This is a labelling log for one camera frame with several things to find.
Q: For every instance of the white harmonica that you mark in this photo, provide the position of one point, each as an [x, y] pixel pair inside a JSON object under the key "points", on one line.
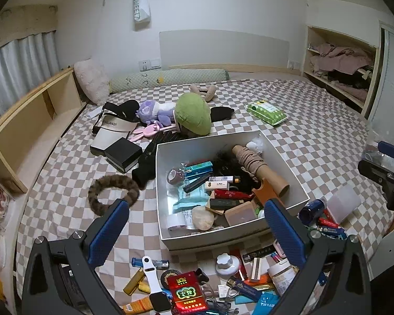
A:
{"points": [[256, 269]]}

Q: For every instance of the wooden bedside shelf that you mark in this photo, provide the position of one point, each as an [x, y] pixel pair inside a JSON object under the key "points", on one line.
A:
{"points": [[26, 118]]}

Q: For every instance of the brown fur headband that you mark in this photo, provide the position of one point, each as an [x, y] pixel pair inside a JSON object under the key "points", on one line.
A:
{"points": [[115, 181]]}

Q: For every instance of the purple tape roll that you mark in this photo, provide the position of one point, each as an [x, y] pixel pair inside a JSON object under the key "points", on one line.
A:
{"points": [[174, 176]]}

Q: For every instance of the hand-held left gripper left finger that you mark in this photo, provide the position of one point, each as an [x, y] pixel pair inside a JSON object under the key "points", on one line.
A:
{"points": [[108, 233]]}

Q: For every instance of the flat red box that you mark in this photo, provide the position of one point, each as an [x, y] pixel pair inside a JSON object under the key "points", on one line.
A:
{"points": [[233, 194]]}

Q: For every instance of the pink rabbit hair clip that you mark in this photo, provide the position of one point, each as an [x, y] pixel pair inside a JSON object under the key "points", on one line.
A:
{"points": [[147, 130]]}

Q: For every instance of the blue tissue packet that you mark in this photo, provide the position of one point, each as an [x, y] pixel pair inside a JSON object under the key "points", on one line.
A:
{"points": [[266, 303]]}

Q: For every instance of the green wet wipes pack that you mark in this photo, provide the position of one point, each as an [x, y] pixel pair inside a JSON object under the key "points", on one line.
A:
{"points": [[266, 111]]}

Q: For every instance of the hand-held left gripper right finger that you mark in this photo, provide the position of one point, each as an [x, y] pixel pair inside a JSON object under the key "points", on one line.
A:
{"points": [[284, 236]]}

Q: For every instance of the white sun visor cap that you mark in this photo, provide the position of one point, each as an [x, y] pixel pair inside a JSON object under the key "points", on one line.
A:
{"points": [[111, 134]]}

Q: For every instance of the clear plastic packet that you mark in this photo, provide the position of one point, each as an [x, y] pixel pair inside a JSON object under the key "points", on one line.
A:
{"points": [[379, 159]]}

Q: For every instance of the black orange battery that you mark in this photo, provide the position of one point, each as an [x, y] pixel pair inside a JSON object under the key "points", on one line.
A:
{"points": [[235, 180]]}

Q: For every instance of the orange lighter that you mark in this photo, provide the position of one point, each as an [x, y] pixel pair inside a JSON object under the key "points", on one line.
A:
{"points": [[261, 281]]}

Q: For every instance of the black hair wig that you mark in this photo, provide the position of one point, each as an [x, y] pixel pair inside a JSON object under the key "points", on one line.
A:
{"points": [[226, 164]]}

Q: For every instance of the black knit cloth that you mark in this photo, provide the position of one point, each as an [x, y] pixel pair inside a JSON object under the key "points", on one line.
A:
{"points": [[147, 167]]}

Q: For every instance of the black gift box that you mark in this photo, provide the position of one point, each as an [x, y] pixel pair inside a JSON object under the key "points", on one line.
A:
{"points": [[123, 152]]}

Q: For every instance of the checkered bed sheet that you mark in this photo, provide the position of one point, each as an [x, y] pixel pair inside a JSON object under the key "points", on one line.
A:
{"points": [[315, 137]]}

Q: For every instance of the blue clear lighter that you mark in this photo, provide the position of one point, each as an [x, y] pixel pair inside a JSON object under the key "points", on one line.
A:
{"points": [[154, 263]]}

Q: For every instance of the pink fluffy pillow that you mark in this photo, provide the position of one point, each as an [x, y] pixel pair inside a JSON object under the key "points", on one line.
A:
{"points": [[92, 78]]}

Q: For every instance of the dark teal pen box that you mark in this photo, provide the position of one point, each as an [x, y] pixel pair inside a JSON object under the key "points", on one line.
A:
{"points": [[193, 186]]}

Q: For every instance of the flat black box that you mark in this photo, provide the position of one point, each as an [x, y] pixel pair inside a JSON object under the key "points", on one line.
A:
{"points": [[226, 204]]}

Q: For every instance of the white cotton ball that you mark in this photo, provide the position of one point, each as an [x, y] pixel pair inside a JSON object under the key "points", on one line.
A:
{"points": [[256, 145]]}

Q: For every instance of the orange cream tube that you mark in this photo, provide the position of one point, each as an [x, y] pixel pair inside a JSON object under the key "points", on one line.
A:
{"points": [[139, 305]]}

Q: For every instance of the blue patterned packet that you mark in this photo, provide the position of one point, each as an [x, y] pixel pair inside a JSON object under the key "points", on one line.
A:
{"points": [[328, 233]]}

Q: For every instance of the white hanging bag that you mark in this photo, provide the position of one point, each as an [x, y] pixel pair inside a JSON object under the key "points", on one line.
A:
{"points": [[141, 6]]}

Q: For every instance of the white tape roll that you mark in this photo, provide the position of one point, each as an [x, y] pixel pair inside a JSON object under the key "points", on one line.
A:
{"points": [[176, 221]]}

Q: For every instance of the green bolster pillow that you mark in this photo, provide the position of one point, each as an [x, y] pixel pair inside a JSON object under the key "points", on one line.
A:
{"points": [[144, 80]]}

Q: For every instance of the black lighter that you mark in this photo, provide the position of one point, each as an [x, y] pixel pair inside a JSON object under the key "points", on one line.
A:
{"points": [[257, 254]]}

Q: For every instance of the beige round sponge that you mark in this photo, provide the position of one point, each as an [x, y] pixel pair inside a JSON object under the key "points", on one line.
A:
{"points": [[203, 218]]}

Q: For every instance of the cardboard tube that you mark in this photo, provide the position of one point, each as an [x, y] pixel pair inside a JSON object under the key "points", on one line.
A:
{"points": [[275, 180]]}

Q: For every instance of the grey storage box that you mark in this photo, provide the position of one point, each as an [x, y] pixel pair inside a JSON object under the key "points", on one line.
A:
{"points": [[275, 164]]}

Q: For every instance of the white wall socket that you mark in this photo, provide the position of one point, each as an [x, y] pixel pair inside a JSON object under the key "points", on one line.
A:
{"points": [[150, 64]]}

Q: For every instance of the gold bar lighter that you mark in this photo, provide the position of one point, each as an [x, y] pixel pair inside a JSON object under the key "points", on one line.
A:
{"points": [[133, 282]]}

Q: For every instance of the orange wooden bracket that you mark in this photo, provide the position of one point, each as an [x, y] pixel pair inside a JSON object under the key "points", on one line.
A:
{"points": [[264, 192]]}

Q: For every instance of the translucent plastic box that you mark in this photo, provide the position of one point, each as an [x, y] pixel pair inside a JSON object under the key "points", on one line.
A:
{"points": [[343, 203]]}

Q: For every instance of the red cigarette pack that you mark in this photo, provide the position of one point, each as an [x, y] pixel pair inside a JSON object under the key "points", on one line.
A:
{"points": [[185, 290]]}

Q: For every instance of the white cigarette box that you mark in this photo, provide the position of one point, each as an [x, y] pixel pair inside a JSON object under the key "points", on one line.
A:
{"points": [[216, 183]]}

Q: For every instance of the black round tin gold print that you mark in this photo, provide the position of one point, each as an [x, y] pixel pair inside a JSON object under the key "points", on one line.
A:
{"points": [[170, 277]]}

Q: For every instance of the pile of clothes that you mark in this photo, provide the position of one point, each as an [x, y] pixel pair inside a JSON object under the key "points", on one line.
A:
{"points": [[341, 59]]}

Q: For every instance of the purple plush toy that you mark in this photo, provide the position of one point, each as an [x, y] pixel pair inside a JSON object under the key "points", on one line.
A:
{"points": [[151, 110]]}

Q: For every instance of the grey curtain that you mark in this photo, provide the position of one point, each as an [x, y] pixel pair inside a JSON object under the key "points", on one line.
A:
{"points": [[19, 62]]}

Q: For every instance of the navy blue cup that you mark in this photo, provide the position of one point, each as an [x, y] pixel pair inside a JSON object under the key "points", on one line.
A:
{"points": [[312, 210]]}

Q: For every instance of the wooden wardrobe shelf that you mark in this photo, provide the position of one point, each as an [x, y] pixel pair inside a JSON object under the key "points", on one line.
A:
{"points": [[307, 52]]}

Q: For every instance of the white smart watch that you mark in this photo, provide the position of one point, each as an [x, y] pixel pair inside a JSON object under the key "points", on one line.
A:
{"points": [[150, 272]]}

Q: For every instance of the white scalloped lid jar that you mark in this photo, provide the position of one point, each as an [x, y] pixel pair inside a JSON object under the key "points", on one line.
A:
{"points": [[226, 264]]}

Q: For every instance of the brown plush antler headband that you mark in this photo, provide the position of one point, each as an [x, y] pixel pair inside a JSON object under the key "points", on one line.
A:
{"points": [[210, 92]]}

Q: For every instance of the small black cloth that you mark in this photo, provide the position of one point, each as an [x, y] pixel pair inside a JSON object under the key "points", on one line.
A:
{"points": [[221, 113]]}

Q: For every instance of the white pill bottle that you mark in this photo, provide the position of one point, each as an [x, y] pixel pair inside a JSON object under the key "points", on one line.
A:
{"points": [[282, 280]]}

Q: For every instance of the green plush toy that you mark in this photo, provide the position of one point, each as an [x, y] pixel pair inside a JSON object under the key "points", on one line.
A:
{"points": [[192, 111]]}

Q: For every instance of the teal wipes packet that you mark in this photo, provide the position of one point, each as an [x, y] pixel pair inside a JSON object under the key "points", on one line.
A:
{"points": [[190, 198]]}

